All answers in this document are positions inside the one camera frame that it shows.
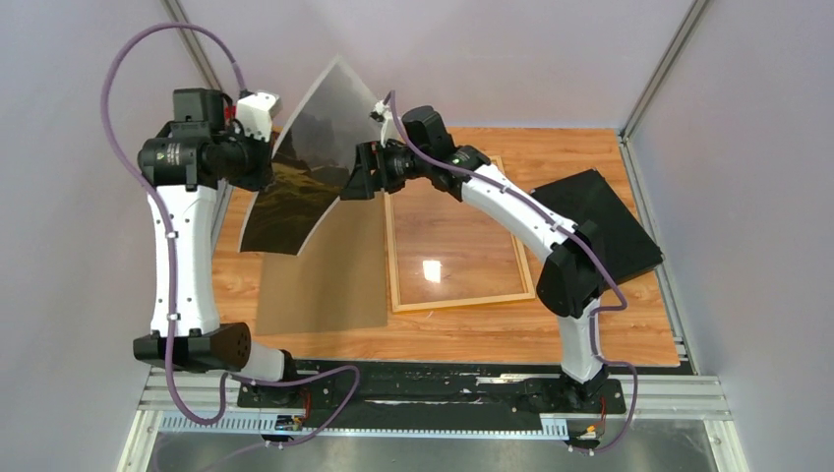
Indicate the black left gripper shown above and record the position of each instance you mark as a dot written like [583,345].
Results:
[263,178]

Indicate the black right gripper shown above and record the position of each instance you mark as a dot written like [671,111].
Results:
[363,184]

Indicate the landscape photo print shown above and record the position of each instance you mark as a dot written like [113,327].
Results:
[311,162]

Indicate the brown cardboard backing sheet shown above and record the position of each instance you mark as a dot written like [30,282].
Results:
[339,280]

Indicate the clear acrylic sheet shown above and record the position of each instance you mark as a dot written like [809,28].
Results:
[456,241]

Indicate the light wooden picture frame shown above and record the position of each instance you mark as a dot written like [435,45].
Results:
[456,260]

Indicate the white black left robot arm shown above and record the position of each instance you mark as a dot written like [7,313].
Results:
[210,139]

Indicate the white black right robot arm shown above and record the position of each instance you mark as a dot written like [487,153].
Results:
[573,277]

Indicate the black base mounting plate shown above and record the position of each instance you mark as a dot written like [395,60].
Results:
[419,396]

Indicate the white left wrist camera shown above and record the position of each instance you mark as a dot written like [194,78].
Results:
[255,111]

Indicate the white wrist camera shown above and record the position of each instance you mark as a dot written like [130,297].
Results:
[381,113]
[255,111]

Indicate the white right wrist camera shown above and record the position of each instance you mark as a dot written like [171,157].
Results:
[381,113]

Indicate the black ribbed frame backing board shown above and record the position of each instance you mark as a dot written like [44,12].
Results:
[629,251]

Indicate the aluminium front rail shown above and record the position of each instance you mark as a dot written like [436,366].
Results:
[653,398]

